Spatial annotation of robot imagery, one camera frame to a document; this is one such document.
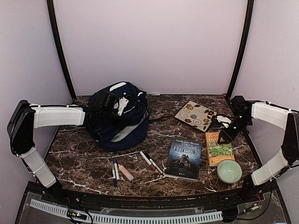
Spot left black frame post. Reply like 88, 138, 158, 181
46, 0, 77, 100

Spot navy blue student backpack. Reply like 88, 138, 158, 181
84, 81, 156, 152

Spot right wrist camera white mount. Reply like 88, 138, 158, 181
211, 115, 234, 129

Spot pale green ceramic bowl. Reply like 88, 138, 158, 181
217, 160, 242, 184

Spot orange Treehouse paperback book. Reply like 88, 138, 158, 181
205, 132, 235, 167

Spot white slotted cable duct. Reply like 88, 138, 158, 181
29, 199, 223, 224

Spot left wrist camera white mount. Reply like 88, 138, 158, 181
114, 96, 129, 116

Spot grey slim pen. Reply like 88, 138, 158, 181
110, 161, 117, 188

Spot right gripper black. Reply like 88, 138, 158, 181
218, 115, 252, 144

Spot small green circuit board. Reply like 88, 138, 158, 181
66, 210, 87, 221

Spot blue capped white pen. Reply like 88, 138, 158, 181
114, 158, 120, 182

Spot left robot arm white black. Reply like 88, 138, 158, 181
7, 91, 129, 203

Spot black curved front rail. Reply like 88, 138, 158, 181
44, 189, 259, 210

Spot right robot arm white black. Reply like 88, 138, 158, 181
215, 96, 299, 203

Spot white marker black cap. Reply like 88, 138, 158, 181
144, 153, 164, 175

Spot pale peach highlighter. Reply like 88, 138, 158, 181
118, 164, 134, 181

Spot Wuthering Heights blue book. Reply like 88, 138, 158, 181
164, 138, 202, 181

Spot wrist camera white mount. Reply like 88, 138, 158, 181
211, 115, 234, 129
114, 96, 129, 116

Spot square floral ceramic plate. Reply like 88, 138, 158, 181
174, 101, 217, 133

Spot white marker red cap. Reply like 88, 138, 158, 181
140, 151, 156, 170

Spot right black frame post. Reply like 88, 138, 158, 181
224, 0, 254, 101

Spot black frame post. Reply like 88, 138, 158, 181
224, 0, 254, 101
46, 0, 77, 100

